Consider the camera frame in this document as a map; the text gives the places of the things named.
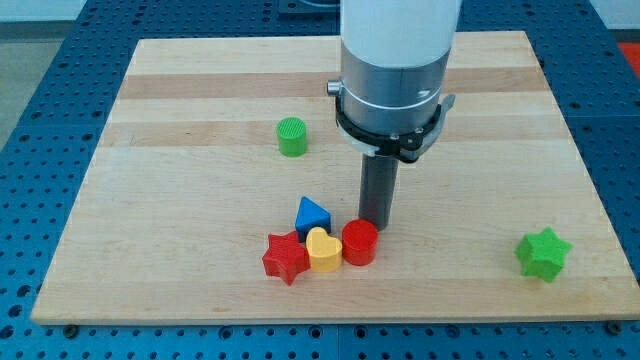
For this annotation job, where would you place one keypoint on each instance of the light wooden board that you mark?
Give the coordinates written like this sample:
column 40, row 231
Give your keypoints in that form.
column 187, row 181

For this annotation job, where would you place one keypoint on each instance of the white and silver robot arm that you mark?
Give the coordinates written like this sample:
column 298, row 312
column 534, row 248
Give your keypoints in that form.
column 393, row 58

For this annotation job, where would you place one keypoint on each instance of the red cylinder block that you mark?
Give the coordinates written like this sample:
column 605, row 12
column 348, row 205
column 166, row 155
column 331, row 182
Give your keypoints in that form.
column 359, row 239

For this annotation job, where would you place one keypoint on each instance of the green cylinder block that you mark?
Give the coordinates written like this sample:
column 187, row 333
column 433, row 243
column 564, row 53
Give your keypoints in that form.
column 291, row 133

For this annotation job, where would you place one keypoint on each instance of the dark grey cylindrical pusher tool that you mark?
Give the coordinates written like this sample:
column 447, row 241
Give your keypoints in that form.
column 378, row 178

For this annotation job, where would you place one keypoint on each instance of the blue triangle block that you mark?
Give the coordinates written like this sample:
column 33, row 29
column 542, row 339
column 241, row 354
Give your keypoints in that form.
column 310, row 215

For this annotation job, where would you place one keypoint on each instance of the yellow heart block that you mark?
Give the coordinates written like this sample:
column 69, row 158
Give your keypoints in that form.
column 325, row 251

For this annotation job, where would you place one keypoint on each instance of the red star block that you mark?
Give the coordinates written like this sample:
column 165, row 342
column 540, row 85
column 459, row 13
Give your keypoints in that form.
column 285, row 257

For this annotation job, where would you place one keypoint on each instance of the green star block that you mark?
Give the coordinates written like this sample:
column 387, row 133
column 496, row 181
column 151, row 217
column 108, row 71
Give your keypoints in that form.
column 542, row 255

